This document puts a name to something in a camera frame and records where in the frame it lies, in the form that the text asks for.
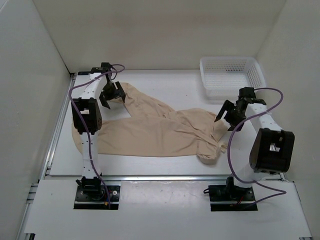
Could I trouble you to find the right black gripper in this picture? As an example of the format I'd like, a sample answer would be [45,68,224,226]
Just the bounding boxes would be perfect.
[215,99,247,132]

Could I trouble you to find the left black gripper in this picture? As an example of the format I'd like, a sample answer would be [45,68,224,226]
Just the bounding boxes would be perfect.
[99,81,125,108]

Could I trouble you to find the beige trousers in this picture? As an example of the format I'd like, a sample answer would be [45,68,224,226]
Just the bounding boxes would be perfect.
[70,81,235,165]

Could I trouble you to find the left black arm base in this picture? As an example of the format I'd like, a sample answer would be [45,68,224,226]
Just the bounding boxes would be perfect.
[73,185,121,210]

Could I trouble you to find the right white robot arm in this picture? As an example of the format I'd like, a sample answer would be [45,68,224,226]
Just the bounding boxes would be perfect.
[216,87,295,200]

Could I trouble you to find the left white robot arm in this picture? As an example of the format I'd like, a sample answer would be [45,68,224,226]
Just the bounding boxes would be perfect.
[68,62,126,200]

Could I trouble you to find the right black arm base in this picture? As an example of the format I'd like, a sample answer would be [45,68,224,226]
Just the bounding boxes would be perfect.
[203,185,258,212]

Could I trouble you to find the white plastic mesh basket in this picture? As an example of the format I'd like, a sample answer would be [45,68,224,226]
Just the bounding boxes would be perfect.
[199,56,266,101]

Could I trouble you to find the aluminium front rail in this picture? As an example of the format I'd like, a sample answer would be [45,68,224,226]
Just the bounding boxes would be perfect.
[44,174,284,182]

